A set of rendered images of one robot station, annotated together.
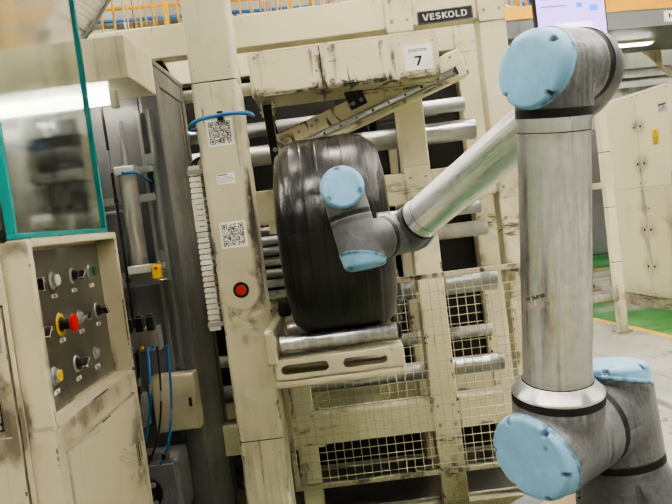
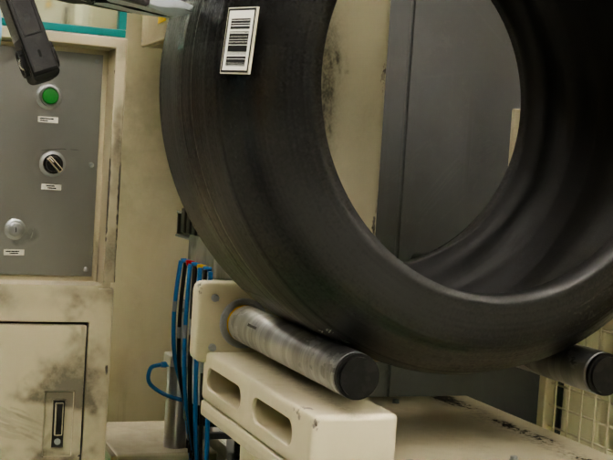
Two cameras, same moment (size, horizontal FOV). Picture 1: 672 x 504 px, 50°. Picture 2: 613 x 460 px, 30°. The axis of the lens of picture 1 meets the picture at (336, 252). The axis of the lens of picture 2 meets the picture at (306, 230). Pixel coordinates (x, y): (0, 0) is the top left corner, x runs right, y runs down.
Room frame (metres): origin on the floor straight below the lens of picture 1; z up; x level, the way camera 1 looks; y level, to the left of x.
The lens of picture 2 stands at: (1.55, -1.11, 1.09)
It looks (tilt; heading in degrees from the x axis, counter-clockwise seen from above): 3 degrees down; 68
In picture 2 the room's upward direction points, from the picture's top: 4 degrees clockwise
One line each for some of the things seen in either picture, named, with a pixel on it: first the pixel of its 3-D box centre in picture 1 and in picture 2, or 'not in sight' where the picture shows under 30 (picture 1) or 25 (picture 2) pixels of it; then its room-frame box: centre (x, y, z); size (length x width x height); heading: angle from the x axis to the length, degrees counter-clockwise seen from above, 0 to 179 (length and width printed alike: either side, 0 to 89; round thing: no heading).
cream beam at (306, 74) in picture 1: (344, 71); not in sight; (2.44, -0.10, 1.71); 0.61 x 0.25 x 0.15; 89
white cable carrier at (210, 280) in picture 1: (207, 248); not in sight; (2.09, 0.37, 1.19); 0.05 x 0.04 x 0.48; 179
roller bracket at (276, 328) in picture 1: (277, 336); (345, 322); (2.14, 0.20, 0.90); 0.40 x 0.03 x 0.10; 179
